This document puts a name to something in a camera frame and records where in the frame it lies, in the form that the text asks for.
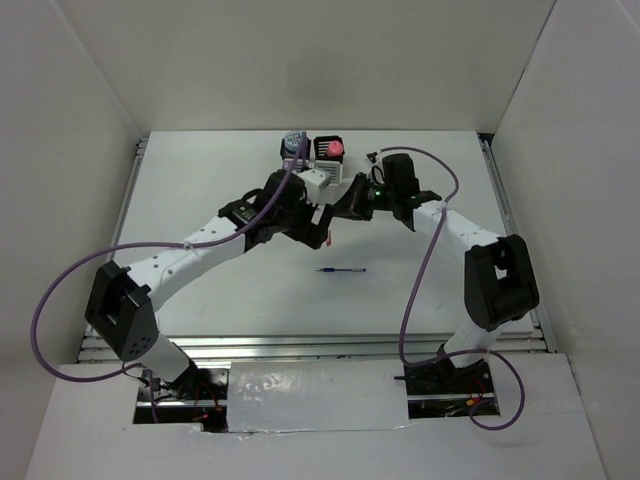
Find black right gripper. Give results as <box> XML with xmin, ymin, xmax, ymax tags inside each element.
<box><xmin>333</xmin><ymin>171</ymin><xmax>398</xmax><ymax>221</ymax></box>

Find blue pen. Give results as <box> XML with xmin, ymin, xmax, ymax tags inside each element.
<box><xmin>315</xmin><ymin>267</ymin><xmax>367</xmax><ymax>273</ymax></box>

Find pink capped bottle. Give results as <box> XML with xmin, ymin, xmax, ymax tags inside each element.
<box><xmin>325</xmin><ymin>140</ymin><xmax>344</xmax><ymax>158</ymax></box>

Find blue glue jar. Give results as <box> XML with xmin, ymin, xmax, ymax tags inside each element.
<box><xmin>280</xmin><ymin>130</ymin><xmax>311</xmax><ymax>159</ymax></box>

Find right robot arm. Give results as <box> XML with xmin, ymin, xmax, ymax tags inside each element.
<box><xmin>333</xmin><ymin>147</ymin><xmax>540</xmax><ymax>392</ymax></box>

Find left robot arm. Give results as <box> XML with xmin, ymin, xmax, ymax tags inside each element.
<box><xmin>85</xmin><ymin>169</ymin><xmax>332</xmax><ymax>399</ymax></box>

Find white right slotted container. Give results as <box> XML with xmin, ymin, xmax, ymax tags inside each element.
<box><xmin>312</xmin><ymin>159</ymin><xmax>343</xmax><ymax>186</ymax></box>

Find white slotted container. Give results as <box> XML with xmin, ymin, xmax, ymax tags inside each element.
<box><xmin>282</xmin><ymin>158</ymin><xmax>303</xmax><ymax>171</ymax></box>
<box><xmin>312</xmin><ymin>159</ymin><xmax>343</xmax><ymax>186</ymax></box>

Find black right slotted container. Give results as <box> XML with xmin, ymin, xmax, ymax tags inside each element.
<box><xmin>313</xmin><ymin>135</ymin><xmax>345</xmax><ymax>163</ymax></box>

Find black slotted container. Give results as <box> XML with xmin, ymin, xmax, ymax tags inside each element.
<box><xmin>280</xmin><ymin>139</ymin><xmax>311</xmax><ymax>161</ymax></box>
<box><xmin>313</xmin><ymin>135</ymin><xmax>345</xmax><ymax>163</ymax></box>

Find white left slotted container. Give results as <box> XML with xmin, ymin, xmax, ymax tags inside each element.
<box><xmin>282</xmin><ymin>158</ymin><xmax>303</xmax><ymax>171</ymax></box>

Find black left slotted container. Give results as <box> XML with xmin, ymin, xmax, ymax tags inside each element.
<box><xmin>280</xmin><ymin>139</ymin><xmax>311</xmax><ymax>161</ymax></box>

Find white foil front panel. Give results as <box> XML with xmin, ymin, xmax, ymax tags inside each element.
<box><xmin>227</xmin><ymin>360</ymin><xmax>410</xmax><ymax>433</ymax></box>

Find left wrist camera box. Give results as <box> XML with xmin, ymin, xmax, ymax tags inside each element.
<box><xmin>298</xmin><ymin>169</ymin><xmax>331</xmax><ymax>198</ymax></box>

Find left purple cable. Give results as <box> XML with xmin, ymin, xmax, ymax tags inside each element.
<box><xmin>31</xmin><ymin>130</ymin><xmax>309</xmax><ymax>424</ymax></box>

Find purple cable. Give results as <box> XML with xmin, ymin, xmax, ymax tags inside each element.
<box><xmin>374</xmin><ymin>145</ymin><xmax>526</xmax><ymax>431</ymax></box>
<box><xmin>31</xmin><ymin>130</ymin><xmax>309</xmax><ymax>424</ymax></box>

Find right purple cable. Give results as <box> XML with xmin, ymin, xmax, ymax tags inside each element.
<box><xmin>374</xmin><ymin>145</ymin><xmax>526</xmax><ymax>431</ymax></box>

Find aluminium front rail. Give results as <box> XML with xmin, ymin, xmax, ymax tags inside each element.
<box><xmin>77</xmin><ymin>327</ymin><xmax>548</xmax><ymax>363</ymax></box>

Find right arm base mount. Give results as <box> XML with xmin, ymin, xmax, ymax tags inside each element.
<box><xmin>394</xmin><ymin>359</ymin><xmax>499</xmax><ymax>419</ymax></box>

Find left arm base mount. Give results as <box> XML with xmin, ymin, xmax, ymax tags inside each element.
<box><xmin>126</xmin><ymin>368</ymin><xmax>230</xmax><ymax>433</ymax></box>

